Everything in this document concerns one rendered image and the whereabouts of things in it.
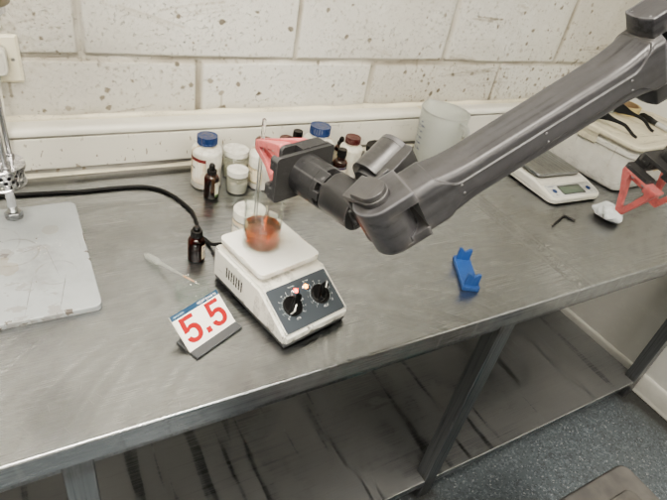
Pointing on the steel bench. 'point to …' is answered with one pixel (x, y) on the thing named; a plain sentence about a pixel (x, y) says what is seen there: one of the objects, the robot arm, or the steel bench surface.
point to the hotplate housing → (248, 288)
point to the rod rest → (466, 271)
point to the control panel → (312, 312)
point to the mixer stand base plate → (45, 267)
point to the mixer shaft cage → (10, 163)
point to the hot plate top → (283, 258)
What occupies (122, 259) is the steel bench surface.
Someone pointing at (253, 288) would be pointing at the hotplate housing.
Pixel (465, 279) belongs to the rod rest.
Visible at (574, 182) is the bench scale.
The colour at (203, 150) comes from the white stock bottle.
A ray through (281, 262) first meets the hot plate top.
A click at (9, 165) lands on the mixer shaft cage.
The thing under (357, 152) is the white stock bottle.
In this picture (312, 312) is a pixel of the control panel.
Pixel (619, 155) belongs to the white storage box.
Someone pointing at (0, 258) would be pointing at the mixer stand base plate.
